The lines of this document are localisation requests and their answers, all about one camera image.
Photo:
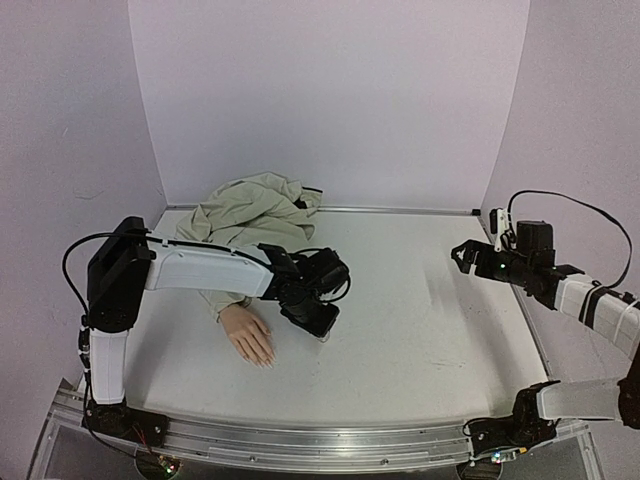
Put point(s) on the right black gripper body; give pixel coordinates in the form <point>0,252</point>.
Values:
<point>476,260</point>

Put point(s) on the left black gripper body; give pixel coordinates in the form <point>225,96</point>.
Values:
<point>308,317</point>

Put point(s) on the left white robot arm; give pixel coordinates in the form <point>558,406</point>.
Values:
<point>132,260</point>

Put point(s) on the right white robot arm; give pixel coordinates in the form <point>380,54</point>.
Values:
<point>539,408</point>

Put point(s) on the mannequin hand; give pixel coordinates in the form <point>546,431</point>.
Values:
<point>249,335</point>

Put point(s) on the beige jacket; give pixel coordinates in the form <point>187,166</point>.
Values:
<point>265,208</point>

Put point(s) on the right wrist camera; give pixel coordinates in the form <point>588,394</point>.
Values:
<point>502,230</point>

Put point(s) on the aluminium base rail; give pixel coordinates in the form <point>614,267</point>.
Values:
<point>305,449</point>

